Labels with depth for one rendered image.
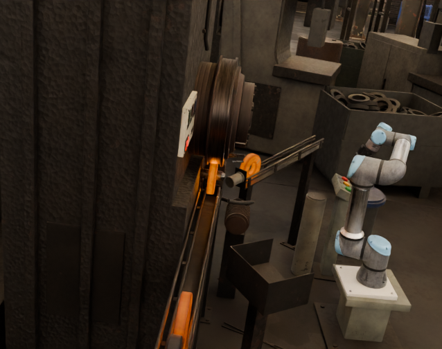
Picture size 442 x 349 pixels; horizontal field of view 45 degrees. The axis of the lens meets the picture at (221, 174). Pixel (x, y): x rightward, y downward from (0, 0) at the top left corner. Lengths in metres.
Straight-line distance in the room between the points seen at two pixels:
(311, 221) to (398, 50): 3.54
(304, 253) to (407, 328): 0.69
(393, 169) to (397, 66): 3.85
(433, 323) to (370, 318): 0.54
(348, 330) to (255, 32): 2.96
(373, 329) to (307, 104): 2.59
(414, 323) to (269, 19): 2.88
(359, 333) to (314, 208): 0.73
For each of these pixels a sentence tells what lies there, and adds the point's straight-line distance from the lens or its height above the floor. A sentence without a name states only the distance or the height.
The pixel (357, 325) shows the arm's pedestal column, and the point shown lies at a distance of 2.88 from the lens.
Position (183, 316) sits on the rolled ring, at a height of 0.76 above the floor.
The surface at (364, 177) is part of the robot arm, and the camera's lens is 2.55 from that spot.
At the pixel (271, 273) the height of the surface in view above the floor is 0.60.
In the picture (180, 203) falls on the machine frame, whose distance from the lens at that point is 2.00.
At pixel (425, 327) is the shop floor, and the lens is 3.26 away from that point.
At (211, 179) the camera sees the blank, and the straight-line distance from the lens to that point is 2.35.
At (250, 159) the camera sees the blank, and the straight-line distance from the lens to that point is 2.82.
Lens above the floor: 1.74
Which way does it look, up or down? 22 degrees down
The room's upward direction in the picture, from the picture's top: 8 degrees clockwise
